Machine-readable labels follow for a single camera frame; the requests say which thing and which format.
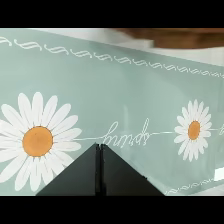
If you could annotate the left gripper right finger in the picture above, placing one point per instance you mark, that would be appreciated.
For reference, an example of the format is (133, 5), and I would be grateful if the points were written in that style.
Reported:
(123, 178)

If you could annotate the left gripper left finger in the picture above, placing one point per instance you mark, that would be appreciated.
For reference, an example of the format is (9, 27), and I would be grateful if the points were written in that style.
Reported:
(80, 176)

